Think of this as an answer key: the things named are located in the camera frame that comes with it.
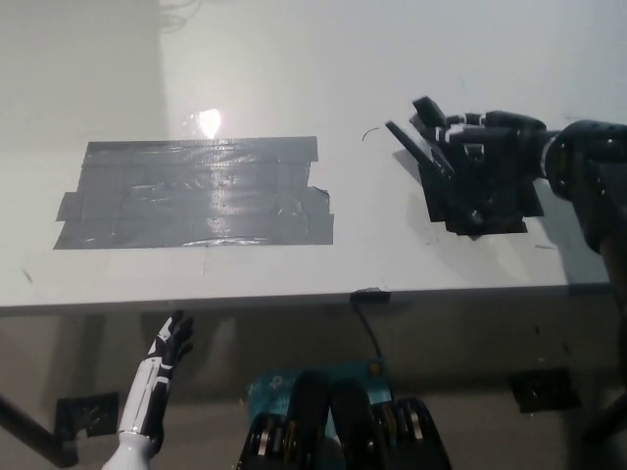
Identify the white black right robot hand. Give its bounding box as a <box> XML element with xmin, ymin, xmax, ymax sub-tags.
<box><xmin>410</xmin><ymin>96</ymin><xmax>550</xmax><ymax>217</ymax></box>

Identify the black tape patch on desk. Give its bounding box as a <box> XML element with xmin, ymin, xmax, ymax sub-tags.
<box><xmin>420</xmin><ymin>146</ymin><xmax>546</xmax><ymax>237</ymax></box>

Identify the small black tape strip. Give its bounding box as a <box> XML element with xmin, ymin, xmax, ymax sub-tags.
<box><xmin>350</xmin><ymin>288</ymin><xmax>392</xmax><ymax>303</ymax></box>

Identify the black table leg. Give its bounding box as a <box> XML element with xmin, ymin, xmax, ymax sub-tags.
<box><xmin>0</xmin><ymin>391</ymin><xmax>80</xmax><ymax>467</ymax></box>

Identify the black floor tape patch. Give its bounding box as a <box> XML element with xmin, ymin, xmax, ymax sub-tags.
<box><xmin>54</xmin><ymin>391</ymin><xmax>121</xmax><ymax>438</ymax></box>
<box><xmin>508</xmin><ymin>369</ymin><xmax>583</xmax><ymax>413</ymax></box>

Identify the grey duct tape patch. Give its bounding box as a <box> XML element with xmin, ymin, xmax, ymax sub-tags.
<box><xmin>52</xmin><ymin>136</ymin><xmax>335</xmax><ymax>252</ymax></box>

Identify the thin black cable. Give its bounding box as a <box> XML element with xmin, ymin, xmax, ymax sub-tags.
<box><xmin>353</xmin><ymin>299</ymin><xmax>385</xmax><ymax>363</ymax></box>

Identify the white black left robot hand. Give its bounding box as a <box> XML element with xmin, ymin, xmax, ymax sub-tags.
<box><xmin>146</xmin><ymin>309</ymin><xmax>196</xmax><ymax>388</ymax></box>

